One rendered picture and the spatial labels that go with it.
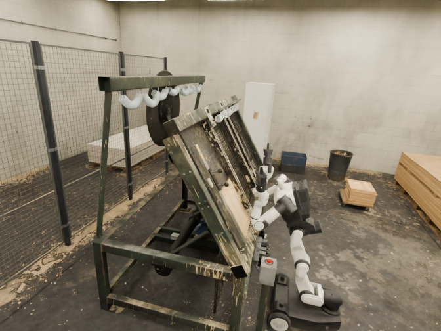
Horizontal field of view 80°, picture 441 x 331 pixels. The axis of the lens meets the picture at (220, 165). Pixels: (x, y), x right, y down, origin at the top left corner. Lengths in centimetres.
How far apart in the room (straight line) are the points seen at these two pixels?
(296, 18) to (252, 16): 107
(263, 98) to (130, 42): 458
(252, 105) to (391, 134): 362
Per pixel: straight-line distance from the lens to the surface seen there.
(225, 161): 251
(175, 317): 279
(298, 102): 740
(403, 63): 770
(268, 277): 220
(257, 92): 605
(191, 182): 192
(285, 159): 662
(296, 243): 257
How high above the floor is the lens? 229
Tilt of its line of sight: 20 degrees down
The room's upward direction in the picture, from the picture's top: 4 degrees clockwise
